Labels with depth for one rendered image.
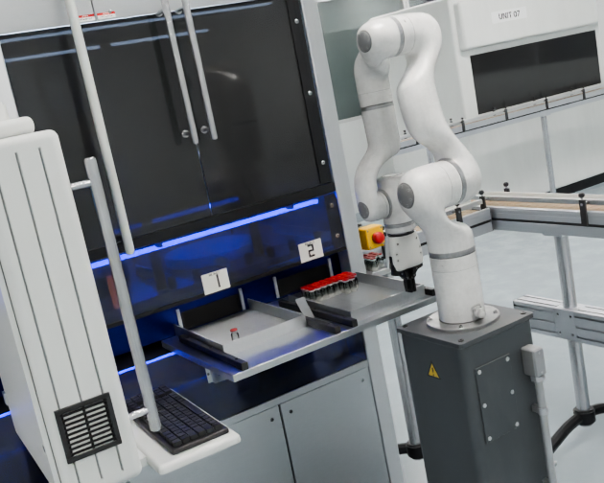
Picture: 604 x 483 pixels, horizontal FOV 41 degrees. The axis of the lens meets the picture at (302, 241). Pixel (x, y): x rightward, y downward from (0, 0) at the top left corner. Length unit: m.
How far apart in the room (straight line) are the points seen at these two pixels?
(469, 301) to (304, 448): 0.86
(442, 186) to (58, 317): 0.95
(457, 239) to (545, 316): 1.20
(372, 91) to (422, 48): 0.19
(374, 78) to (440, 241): 0.47
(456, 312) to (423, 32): 0.71
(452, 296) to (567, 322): 1.10
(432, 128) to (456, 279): 0.38
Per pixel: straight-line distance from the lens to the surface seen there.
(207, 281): 2.39
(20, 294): 1.66
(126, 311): 1.72
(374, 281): 2.54
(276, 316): 2.40
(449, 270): 2.07
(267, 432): 2.59
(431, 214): 1.99
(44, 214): 1.65
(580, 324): 3.09
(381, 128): 2.18
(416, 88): 2.04
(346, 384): 2.71
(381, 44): 2.01
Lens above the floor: 1.56
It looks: 11 degrees down
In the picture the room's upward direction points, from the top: 11 degrees counter-clockwise
